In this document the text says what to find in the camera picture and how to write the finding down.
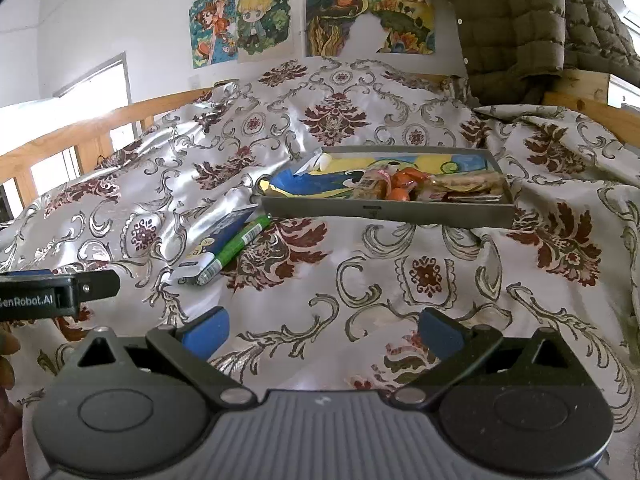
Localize orange sausage snack packet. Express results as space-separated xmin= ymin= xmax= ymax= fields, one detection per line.
xmin=389 ymin=167 xmax=432 ymax=202

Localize green snack tube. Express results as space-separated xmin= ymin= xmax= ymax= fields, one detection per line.
xmin=196 ymin=214 xmax=272 ymax=287

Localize blond child wall poster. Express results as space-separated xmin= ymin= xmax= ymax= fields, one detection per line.
xmin=234 ymin=0 xmax=294 ymax=60

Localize blue girl wall poster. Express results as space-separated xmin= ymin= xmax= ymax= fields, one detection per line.
xmin=188 ymin=0 xmax=242 ymax=70

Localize window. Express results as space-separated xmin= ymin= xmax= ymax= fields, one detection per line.
xmin=52 ymin=52 xmax=132 ymax=112

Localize olive quilted jacket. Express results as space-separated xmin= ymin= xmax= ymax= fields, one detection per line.
xmin=449 ymin=0 xmax=640 ymax=107

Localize cartoon wall posters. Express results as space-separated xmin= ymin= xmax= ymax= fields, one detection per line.
xmin=304 ymin=0 xmax=437 ymax=59

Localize wooden bed end board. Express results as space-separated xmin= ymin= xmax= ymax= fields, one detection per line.
xmin=542 ymin=67 xmax=640 ymax=148

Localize person's left hand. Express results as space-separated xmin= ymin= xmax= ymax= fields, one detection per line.
xmin=0 ymin=332 xmax=27 ymax=480

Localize clear pastry snack packet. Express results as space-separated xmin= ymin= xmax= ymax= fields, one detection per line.
xmin=349 ymin=168 xmax=397 ymax=199

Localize clear nut snack packet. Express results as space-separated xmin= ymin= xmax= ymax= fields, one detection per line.
xmin=425 ymin=171 xmax=507 ymax=196

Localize grey tray with painted bottom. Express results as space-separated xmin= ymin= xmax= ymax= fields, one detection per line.
xmin=259 ymin=145 xmax=519 ymax=229

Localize floral printed blanket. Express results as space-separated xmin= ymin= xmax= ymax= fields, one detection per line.
xmin=0 ymin=56 xmax=640 ymax=461

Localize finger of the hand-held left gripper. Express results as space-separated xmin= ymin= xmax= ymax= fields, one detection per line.
xmin=0 ymin=269 xmax=122 ymax=307

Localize wooden bed side rail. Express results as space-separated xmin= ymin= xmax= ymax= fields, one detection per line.
xmin=0 ymin=79 xmax=241 ymax=223

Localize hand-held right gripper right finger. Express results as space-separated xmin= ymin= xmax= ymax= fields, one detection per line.
xmin=390 ymin=307 xmax=577 ymax=408

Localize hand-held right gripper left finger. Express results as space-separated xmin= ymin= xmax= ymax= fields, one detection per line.
xmin=74 ymin=305 xmax=259 ymax=408

